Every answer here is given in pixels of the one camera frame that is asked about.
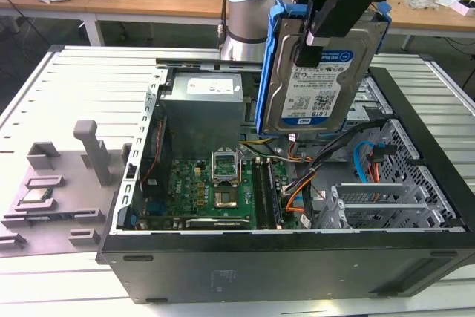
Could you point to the hard disk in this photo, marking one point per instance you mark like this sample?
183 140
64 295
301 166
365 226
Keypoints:
315 90

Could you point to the metal disk bay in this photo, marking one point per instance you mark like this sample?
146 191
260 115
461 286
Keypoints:
382 205

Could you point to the wooden desk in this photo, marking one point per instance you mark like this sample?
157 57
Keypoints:
148 1
426 16

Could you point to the small white box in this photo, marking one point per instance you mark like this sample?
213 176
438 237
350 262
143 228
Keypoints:
464 7

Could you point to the grey power supply unit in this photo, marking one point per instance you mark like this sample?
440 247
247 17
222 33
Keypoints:
200 109

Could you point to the RAM stick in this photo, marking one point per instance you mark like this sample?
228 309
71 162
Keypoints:
274 194

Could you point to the CPU socket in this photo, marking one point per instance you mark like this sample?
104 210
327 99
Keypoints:
226 199

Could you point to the black case fan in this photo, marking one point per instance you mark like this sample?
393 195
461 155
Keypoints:
157 161

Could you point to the green motherboard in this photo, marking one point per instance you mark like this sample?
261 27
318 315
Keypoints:
185 187

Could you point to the black graphics card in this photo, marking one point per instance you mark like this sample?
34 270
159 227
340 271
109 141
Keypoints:
219 223

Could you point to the black PC case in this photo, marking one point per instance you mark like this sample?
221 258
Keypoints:
259 268

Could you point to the grey parts rack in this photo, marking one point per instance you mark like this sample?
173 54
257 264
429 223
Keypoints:
70 183

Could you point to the silver CPU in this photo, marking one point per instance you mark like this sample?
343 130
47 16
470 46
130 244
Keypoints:
36 195

